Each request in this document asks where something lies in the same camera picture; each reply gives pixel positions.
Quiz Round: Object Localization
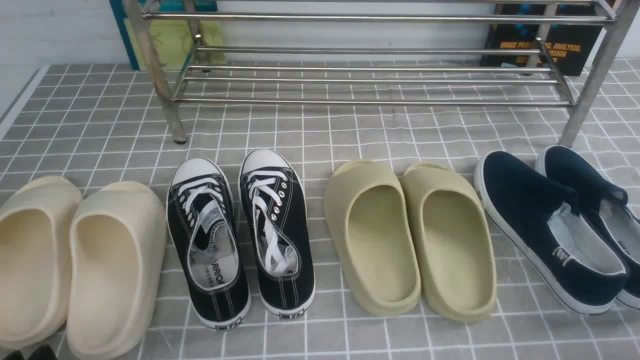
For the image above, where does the cream slide slipper, left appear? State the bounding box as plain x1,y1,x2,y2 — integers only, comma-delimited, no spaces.
0,176,83,350

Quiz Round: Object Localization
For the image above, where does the grey checkered floor cloth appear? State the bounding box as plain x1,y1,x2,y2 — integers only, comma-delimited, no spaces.
1,64,639,360

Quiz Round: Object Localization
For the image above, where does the navy slip-on shoe, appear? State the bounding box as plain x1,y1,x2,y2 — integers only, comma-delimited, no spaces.
473,150,629,315
535,145,640,309

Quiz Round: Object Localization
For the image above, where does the olive slide slipper, left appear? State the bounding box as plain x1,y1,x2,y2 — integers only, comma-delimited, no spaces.
323,159,422,317

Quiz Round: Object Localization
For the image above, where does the navy slip-on shoe, right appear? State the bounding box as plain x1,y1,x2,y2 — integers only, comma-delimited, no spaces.
535,145,640,309

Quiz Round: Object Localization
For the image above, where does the olive slide slipper, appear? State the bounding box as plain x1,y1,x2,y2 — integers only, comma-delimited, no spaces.
400,162,498,322
323,159,422,317

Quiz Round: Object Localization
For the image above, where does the black canvas sneaker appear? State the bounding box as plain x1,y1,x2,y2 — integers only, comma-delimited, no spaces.
238,149,316,320
166,157,252,332

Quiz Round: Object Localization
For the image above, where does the black image processing book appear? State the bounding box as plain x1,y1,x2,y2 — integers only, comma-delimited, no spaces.
480,3,602,76

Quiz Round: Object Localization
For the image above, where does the metal shoe rack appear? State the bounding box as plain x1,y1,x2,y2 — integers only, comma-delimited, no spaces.
122,0,639,147

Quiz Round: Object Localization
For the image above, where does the olive slide slipper, right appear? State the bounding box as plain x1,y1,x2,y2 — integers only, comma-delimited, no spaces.
400,162,498,322

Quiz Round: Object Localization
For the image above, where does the navy slip-on shoe, left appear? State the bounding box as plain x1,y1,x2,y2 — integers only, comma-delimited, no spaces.
473,150,629,315

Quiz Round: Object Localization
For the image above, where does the cream slide slipper, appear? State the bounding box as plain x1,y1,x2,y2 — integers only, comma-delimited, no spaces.
0,176,83,350
66,181,169,360

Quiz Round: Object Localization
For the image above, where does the cream slide slipper, right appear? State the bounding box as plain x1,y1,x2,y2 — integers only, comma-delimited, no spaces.
66,181,169,360

